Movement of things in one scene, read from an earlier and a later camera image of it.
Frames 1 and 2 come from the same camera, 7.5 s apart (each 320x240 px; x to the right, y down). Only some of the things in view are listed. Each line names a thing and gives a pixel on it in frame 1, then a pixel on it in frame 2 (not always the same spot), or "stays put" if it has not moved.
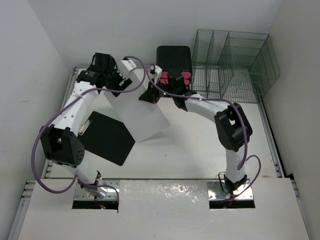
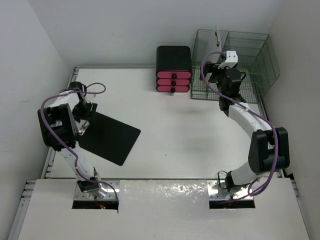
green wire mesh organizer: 238,67 stays put
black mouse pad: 107,137 stays put
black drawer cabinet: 174,58 stays put
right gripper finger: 152,95 to 204,72
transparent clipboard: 138,107 to 214,56
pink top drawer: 165,74 stays put
